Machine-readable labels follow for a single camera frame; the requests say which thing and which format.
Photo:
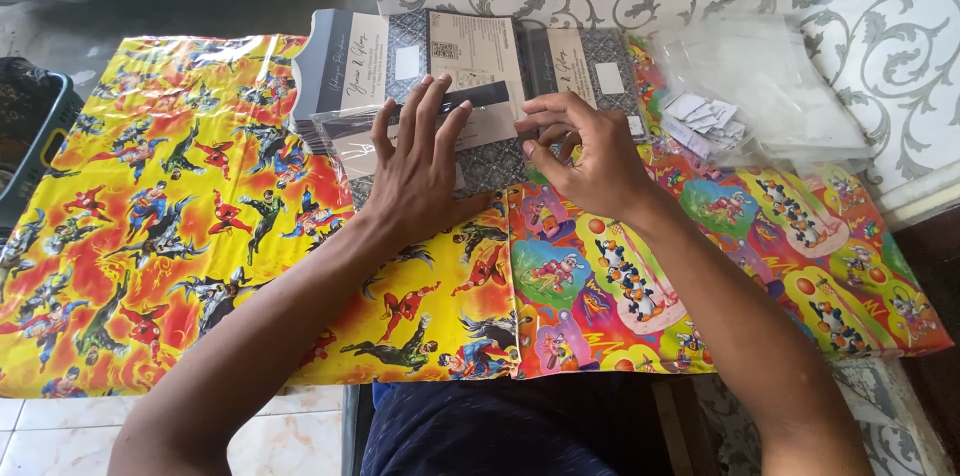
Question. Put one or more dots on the yellow superhero wrapping paper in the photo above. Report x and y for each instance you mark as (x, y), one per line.
(150, 236)

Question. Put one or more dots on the person's right hand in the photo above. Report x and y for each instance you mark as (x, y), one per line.
(600, 161)

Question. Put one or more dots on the colourful cartoon wrapping paper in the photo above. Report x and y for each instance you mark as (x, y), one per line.
(750, 236)

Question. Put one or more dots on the clear plastic sleeve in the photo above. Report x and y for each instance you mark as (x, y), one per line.
(336, 135)

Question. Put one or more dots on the pile of small white labels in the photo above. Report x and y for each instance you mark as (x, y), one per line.
(701, 123)

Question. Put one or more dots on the person's dark blue clothing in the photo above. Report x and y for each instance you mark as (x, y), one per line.
(510, 431)

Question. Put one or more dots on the grey beige invitation card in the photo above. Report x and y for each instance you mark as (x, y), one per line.
(491, 127)

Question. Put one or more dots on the thick stack of invitation cards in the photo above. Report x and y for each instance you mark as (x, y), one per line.
(469, 48)

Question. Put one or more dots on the dark plastic basket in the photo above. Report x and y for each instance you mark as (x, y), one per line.
(30, 131)

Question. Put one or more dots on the person's left hand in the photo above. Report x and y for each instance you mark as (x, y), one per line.
(416, 176)

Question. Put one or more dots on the thin stack of invitation cards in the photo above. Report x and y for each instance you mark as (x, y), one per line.
(592, 60)

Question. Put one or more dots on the stack of clear plastic bags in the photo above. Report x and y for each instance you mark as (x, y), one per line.
(780, 86)

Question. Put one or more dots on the brown wooden board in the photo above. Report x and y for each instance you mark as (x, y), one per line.
(679, 431)

